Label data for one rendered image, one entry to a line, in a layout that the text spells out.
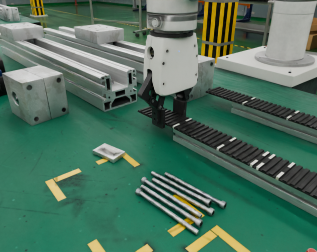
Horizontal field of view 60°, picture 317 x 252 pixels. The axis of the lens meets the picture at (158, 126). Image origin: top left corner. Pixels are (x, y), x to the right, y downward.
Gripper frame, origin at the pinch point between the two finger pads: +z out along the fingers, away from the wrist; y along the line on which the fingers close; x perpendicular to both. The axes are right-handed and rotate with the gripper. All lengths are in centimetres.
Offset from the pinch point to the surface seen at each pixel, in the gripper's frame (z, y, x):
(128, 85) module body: -0.7, 2.8, 17.1
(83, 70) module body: -4.2, -4.5, 24.9
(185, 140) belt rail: 3.0, -1.7, -5.9
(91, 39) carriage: -6, 14, 53
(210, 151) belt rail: 2.9, -1.1, -11.4
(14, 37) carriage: -6, -4, 74
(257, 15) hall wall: 60, 791, 428
